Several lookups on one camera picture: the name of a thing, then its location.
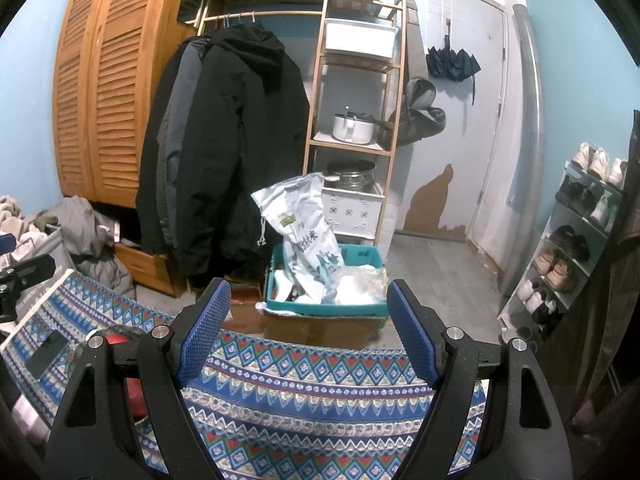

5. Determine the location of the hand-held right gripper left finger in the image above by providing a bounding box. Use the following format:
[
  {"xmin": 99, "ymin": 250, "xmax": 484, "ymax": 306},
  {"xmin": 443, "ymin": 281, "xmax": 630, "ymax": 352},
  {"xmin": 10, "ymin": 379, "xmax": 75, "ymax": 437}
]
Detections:
[{"xmin": 44, "ymin": 277, "xmax": 232, "ymax": 480}]

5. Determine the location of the pile of clothes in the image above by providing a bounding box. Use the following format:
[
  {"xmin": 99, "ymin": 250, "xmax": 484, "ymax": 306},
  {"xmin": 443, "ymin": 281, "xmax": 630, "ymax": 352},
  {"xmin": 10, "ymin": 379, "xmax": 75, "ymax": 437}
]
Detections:
[{"xmin": 0, "ymin": 195, "xmax": 31, "ymax": 261}]

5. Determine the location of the grey metal pipe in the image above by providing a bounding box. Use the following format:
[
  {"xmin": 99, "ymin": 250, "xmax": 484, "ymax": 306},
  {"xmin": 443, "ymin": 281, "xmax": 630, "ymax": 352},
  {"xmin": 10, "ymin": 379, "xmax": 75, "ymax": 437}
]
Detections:
[{"xmin": 500, "ymin": 4, "xmax": 546, "ymax": 296}]

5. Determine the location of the blue patterned tablecloth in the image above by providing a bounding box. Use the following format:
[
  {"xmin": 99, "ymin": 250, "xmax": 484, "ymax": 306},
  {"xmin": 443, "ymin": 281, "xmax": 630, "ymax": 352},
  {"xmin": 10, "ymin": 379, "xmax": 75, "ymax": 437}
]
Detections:
[{"xmin": 0, "ymin": 267, "xmax": 491, "ymax": 480}]

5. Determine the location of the shoe rack with shoes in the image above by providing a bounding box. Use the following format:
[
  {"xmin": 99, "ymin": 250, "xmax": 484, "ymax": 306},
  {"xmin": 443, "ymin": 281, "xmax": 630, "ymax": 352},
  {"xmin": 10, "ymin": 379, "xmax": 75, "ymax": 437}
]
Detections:
[{"xmin": 500, "ymin": 142, "xmax": 628, "ymax": 351}]

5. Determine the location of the black jacket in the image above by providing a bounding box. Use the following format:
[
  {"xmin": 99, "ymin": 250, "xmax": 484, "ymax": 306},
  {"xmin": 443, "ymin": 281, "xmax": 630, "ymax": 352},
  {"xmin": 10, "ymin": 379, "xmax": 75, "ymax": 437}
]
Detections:
[{"xmin": 136, "ymin": 42, "xmax": 181, "ymax": 256}]

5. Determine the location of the white shoe rack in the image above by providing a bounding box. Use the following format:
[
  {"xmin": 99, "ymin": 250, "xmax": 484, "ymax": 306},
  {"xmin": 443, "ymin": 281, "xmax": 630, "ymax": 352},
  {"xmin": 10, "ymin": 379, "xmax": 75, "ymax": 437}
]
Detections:
[{"xmin": 497, "ymin": 142, "xmax": 631, "ymax": 356}]

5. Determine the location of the clear plastic bag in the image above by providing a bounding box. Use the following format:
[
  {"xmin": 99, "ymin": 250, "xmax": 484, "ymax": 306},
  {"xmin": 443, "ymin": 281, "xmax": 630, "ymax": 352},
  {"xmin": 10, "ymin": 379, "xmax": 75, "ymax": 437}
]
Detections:
[{"xmin": 330, "ymin": 265, "xmax": 388, "ymax": 306}]

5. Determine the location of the steel cooking pot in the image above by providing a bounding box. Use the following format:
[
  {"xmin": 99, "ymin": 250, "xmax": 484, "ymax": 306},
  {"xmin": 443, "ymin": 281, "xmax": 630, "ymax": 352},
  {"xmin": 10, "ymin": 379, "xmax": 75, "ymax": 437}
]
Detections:
[{"xmin": 332, "ymin": 112, "xmax": 377, "ymax": 143}]

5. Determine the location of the white perforated basket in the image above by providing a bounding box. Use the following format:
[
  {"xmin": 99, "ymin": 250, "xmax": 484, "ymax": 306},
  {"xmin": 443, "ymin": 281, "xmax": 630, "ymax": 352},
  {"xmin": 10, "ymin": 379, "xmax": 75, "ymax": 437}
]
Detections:
[{"xmin": 320, "ymin": 182, "xmax": 386, "ymax": 238}]

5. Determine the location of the grey jacket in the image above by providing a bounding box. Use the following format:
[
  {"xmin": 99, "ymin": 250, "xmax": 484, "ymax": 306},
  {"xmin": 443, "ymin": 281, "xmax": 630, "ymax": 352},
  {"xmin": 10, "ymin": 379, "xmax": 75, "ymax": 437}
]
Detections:
[{"xmin": 156, "ymin": 40, "xmax": 201, "ymax": 251}]

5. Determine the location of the white rice bag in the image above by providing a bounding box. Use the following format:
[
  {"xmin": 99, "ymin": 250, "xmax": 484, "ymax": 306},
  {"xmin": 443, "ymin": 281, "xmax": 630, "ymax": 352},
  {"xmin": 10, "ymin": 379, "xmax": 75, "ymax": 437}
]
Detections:
[{"xmin": 251, "ymin": 172, "xmax": 346, "ymax": 306}]

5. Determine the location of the metal steamer pot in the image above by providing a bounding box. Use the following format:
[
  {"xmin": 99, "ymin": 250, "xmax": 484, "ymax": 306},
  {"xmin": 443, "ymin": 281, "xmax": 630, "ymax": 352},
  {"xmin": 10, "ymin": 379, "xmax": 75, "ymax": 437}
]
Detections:
[{"xmin": 327, "ymin": 160, "xmax": 377, "ymax": 191}]

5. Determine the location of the small cardboard box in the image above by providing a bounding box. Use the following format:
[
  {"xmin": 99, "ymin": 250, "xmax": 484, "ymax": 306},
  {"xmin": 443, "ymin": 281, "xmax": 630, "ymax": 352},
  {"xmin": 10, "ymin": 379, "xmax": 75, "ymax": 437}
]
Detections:
[{"xmin": 220, "ymin": 280, "xmax": 271, "ymax": 333}]

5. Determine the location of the white door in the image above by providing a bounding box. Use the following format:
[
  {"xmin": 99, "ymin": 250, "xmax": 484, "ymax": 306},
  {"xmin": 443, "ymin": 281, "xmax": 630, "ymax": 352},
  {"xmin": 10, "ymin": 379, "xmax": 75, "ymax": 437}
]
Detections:
[{"xmin": 427, "ymin": 0, "xmax": 511, "ymax": 261}]

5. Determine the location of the black hooded coat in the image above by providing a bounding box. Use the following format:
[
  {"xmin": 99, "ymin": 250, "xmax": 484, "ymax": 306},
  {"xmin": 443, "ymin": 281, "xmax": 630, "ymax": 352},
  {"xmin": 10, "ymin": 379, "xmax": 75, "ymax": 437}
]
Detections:
[{"xmin": 175, "ymin": 22, "xmax": 311, "ymax": 278}]

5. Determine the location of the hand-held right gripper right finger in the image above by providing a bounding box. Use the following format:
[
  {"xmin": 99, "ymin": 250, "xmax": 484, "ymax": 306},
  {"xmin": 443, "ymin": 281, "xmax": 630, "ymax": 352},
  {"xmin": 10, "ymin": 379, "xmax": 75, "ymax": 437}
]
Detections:
[{"xmin": 386, "ymin": 280, "xmax": 573, "ymax": 480}]

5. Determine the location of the wooden shelf rack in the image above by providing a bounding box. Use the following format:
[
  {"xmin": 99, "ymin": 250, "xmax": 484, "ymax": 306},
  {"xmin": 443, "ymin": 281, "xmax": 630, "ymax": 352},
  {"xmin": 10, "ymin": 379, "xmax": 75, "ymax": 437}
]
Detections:
[{"xmin": 302, "ymin": 0, "xmax": 407, "ymax": 246}]

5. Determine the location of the teal plastic basket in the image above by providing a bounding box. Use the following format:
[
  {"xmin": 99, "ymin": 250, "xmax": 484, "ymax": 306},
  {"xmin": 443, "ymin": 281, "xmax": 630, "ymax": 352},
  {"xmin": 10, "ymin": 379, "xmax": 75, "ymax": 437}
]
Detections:
[{"xmin": 265, "ymin": 244, "xmax": 390, "ymax": 318}]

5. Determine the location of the dark blue umbrella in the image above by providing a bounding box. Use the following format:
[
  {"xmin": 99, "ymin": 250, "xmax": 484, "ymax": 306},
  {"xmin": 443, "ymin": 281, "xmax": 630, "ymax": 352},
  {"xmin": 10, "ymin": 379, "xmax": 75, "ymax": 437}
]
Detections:
[{"xmin": 426, "ymin": 46, "xmax": 482, "ymax": 83}]

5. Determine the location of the large cardboard box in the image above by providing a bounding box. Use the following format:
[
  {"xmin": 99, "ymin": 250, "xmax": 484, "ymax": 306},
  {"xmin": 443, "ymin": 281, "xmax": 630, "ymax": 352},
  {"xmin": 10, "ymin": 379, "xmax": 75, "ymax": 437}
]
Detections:
[{"xmin": 262, "ymin": 307, "xmax": 388, "ymax": 348}]

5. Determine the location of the dark bowl of fruit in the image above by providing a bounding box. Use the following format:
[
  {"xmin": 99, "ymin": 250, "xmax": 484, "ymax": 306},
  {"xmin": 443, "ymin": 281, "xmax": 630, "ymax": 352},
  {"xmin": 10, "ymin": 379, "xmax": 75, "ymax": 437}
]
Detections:
[{"xmin": 85, "ymin": 326, "xmax": 173, "ymax": 431}]

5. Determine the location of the wooden drawer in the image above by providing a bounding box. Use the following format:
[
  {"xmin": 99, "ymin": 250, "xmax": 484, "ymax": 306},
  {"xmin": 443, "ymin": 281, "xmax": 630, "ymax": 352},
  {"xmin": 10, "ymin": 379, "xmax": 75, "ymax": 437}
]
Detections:
[{"xmin": 114, "ymin": 242, "xmax": 188, "ymax": 297}]

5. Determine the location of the grey clothes pile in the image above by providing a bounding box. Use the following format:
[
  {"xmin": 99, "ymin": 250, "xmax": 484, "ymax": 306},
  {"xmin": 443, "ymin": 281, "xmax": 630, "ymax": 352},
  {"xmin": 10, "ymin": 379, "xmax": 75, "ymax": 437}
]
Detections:
[{"xmin": 45, "ymin": 196, "xmax": 136, "ymax": 296}]

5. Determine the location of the large white storage box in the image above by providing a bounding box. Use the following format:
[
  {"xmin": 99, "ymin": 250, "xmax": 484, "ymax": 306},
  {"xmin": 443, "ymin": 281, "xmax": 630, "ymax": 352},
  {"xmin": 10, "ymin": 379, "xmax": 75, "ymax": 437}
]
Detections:
[{"xmin": 325, "ymin": 19, "xmax": 398, "ymax": 61}]

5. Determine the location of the black flat rectangle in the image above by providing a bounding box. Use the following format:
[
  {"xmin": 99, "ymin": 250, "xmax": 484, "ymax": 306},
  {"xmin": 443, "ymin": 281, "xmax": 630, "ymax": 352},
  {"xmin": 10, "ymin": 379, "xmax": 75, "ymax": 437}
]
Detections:
[{"xmin": 25, "ymin": 331, "xmax": 69, "ymax": 378}]

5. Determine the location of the grey tote bag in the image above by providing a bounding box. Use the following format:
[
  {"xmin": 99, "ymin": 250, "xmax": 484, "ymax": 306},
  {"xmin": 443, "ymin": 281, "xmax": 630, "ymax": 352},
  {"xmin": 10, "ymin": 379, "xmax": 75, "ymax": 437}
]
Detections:
[{"xmin": 10, "ymin": 225, "xmax": 76, "ymax": 291}]

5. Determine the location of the wooden louvered wardrobe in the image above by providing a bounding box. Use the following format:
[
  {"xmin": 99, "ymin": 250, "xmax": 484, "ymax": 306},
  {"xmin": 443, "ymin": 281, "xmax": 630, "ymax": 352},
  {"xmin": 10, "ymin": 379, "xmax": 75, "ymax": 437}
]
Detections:
[{"xmin": 52, "ymin": 0, "xmax": 211, "ymax": 208}]

